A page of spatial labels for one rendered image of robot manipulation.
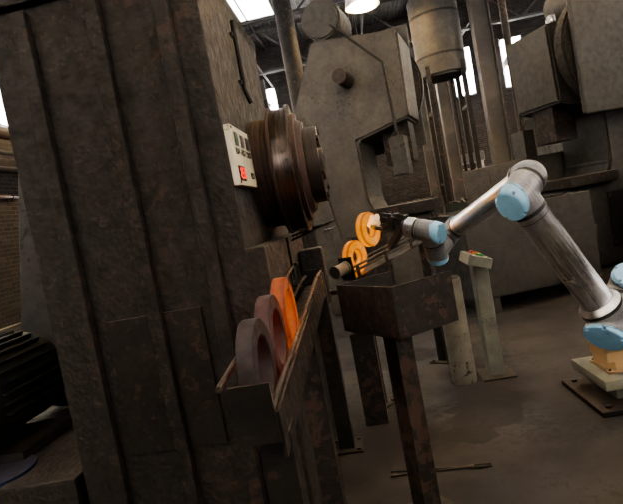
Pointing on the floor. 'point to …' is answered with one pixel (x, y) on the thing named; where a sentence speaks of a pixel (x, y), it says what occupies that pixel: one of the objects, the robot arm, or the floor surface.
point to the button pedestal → (495, 370)
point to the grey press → (588, 107)
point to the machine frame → (143, 233)
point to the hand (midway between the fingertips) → (367, 225)
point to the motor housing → (369, 379)
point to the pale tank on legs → (432, 70)
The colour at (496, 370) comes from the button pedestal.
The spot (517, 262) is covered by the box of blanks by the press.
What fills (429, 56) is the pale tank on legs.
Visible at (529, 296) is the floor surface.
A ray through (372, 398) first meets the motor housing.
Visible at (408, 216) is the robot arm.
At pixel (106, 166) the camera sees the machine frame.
